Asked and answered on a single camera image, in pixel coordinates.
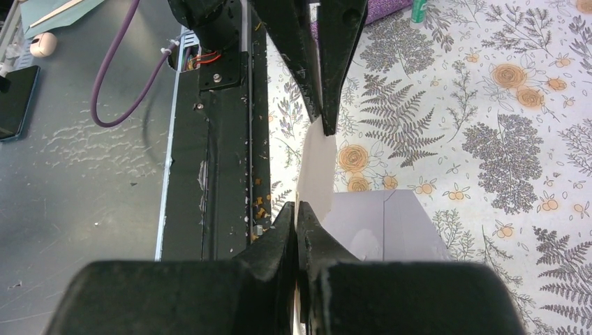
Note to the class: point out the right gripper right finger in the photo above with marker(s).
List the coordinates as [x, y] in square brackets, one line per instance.
[339, 294]

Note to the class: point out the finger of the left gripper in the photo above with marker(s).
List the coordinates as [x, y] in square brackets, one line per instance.
[335, 61]
[287, 23]

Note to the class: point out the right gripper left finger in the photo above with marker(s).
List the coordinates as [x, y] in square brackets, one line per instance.
[252, 293]

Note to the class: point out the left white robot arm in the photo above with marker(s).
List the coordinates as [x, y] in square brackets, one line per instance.
[318, 60]

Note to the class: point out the teal envelope with stick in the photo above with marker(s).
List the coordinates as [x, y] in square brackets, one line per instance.
[42, 16]

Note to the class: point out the purple glitter microphone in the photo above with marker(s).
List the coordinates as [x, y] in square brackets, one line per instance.
[370, 14]

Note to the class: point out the small green white bottle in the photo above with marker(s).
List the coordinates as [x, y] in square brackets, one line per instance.
[418, 13]

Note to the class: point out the floral table mat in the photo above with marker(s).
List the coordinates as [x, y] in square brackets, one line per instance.
[484, 113]

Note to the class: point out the beige earbud case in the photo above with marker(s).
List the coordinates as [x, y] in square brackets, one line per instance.
[43, 45]

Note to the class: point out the black smartphone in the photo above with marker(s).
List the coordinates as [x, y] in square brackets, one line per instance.
[17, 89]

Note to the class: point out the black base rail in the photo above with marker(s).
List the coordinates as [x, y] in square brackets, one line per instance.
[216, 186]

